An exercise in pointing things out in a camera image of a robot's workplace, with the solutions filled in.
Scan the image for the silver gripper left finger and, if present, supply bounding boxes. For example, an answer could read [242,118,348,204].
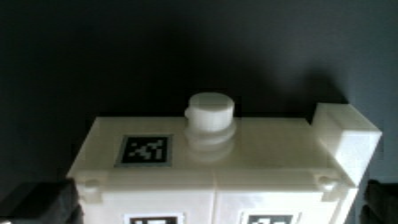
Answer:
[0,179,84,224]

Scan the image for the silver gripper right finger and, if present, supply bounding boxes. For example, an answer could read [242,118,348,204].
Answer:
[359,180,398,224]

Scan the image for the white door panel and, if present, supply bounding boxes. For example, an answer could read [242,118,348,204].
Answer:
[98,190,213,224]
[213,191,336,224]

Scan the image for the white cabinet body box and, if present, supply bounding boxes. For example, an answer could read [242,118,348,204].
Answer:
[68,93,382,224]

